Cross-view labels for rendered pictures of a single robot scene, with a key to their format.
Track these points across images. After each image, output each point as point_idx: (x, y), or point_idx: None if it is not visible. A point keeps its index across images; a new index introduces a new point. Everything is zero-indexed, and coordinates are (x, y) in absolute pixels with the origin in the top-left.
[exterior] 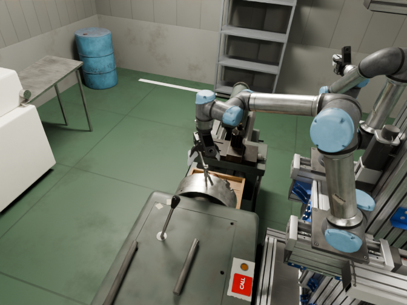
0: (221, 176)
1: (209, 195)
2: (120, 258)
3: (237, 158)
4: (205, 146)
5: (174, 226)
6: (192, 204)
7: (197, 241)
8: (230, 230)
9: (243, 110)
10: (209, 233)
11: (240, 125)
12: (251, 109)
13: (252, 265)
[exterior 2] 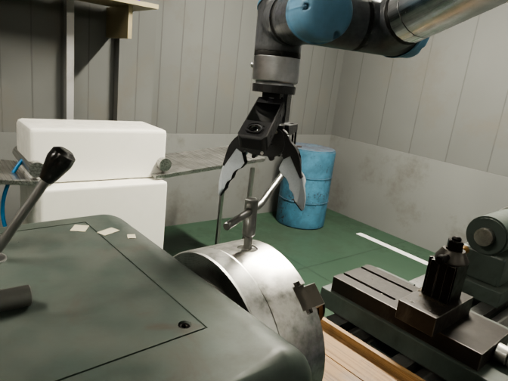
0: (367, 353)
1: (221, 273)
2: None
3: (425, 319)
4: (247, 117)
5: (47, 260)
6: (146, 253)
7: (22, 290)
8: (153, 334)
9: (370, 26)
10: (90, 309)
11: (454, 239)
12: (392, 25)
13: None
